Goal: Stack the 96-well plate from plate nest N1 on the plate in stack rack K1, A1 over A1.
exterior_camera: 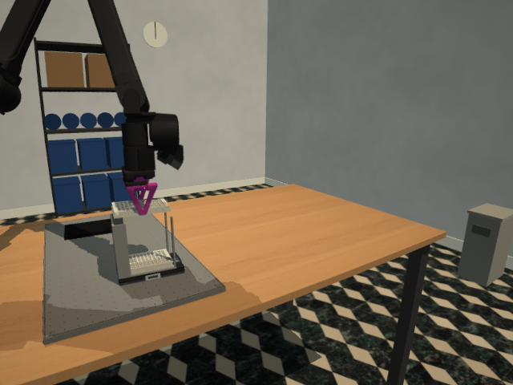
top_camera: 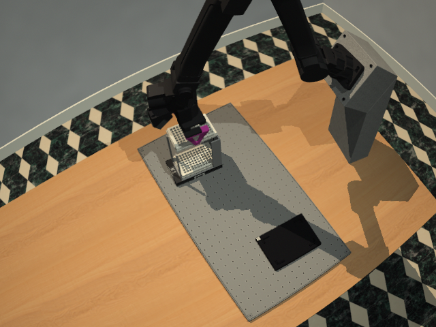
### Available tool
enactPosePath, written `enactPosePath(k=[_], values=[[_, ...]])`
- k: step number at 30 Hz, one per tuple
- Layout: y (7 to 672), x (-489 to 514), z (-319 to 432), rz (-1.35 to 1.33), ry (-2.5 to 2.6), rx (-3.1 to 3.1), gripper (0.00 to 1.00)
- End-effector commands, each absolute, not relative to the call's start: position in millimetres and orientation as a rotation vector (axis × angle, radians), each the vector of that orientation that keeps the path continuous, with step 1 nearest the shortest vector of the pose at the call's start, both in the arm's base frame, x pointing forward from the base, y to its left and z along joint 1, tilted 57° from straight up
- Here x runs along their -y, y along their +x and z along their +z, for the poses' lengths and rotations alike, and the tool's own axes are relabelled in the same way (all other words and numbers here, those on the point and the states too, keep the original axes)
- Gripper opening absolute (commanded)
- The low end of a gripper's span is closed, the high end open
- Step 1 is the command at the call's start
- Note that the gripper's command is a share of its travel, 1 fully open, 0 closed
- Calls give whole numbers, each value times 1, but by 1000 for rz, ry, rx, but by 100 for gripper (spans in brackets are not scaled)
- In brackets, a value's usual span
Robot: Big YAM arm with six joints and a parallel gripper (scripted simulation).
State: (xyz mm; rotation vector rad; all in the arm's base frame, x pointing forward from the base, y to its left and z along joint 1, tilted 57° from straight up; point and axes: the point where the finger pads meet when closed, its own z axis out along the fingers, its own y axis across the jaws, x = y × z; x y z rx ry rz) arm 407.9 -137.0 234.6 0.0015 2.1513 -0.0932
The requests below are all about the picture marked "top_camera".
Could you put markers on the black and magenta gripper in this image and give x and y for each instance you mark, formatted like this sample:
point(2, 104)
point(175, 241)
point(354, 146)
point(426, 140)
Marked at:
point(197, 118)

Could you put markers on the white well plate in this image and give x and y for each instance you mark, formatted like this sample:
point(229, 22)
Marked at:
point(177, 137)
point(195, 160)

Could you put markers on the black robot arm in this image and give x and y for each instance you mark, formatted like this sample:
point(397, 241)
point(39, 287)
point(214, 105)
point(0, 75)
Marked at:
point(317, 61)

